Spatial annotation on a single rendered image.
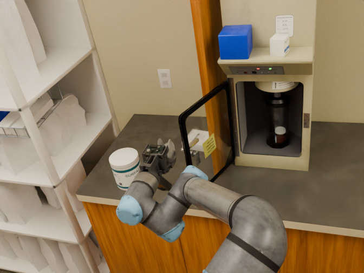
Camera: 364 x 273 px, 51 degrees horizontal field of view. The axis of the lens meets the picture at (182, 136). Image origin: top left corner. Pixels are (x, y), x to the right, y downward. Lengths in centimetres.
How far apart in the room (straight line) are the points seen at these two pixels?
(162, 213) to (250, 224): 39
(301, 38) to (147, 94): 108
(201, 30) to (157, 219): 67
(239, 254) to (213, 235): 100
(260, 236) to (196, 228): 101
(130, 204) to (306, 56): 75
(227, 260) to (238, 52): 81
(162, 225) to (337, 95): 123
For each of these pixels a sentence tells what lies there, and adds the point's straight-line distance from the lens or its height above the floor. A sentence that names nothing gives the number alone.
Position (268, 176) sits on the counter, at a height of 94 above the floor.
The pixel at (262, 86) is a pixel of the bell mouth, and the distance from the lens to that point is 158.
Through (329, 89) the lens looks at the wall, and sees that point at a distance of 202.
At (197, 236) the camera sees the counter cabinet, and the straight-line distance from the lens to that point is 178.
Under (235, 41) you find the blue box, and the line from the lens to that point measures 136.
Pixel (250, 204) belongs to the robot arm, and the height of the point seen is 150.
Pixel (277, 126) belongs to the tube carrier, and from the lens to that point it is 169.
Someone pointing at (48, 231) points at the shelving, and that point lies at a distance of 241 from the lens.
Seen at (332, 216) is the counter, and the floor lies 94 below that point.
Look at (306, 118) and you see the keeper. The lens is 160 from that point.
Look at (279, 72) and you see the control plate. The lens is 145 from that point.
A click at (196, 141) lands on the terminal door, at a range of 144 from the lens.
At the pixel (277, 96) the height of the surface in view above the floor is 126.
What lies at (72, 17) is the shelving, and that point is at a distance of 225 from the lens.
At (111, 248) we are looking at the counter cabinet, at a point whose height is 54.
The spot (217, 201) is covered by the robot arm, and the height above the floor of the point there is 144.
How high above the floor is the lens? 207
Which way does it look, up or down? 34 degrees down
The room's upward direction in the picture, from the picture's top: 10 degrees counter-clockwise
